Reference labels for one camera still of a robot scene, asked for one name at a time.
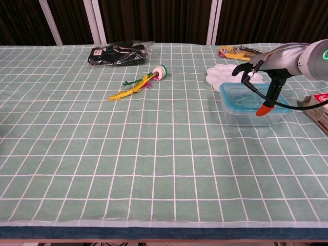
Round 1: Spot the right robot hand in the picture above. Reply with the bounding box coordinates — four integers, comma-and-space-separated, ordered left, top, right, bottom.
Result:
232, 43, 308, 117

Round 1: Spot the blue plastic container lid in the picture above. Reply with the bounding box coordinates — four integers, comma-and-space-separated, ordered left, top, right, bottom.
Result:
219, 81, 292, 113

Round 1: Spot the red and white carton box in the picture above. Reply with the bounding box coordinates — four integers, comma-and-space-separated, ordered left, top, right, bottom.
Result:
297, 92, 328, 136

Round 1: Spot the clear plastic food container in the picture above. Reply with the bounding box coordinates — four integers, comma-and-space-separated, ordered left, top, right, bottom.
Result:
222, 107, 288, 128

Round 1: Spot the tool on yellow blister card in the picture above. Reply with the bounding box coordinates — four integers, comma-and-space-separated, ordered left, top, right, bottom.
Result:
218, 44, 266, 62

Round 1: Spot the white flower-shaped paint palette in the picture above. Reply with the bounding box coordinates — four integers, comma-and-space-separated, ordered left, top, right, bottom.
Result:
206, 64, 264, 93

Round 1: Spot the colourful feather shuttlecock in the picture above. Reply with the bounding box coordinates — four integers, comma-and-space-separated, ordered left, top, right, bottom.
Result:
107, 65, 168, 101

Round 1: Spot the dark pleated curtain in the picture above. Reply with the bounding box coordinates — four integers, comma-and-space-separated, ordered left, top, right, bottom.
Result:
0, 0, 328, 47

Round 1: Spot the black item in plastic bag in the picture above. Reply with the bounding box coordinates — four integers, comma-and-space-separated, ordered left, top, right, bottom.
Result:
85, 40, 156, 68

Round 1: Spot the green white-grid tablecloth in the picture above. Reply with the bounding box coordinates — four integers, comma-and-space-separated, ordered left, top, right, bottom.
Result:
0, 40, 328, 229

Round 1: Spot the blue cloth underlay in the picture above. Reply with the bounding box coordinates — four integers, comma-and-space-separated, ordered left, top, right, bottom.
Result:
0, 225, 328, 241

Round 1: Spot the black cable with metal connector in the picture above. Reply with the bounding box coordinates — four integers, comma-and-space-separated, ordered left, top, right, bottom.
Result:
240, 60, 328, 110

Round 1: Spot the white double frame post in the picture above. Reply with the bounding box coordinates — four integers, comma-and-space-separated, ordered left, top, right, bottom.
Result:
82, 0, 107, 45
206, 0, 222, 46

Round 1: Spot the white slanted frame post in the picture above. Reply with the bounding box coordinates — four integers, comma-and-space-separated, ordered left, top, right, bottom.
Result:
38, 0, 64, 46

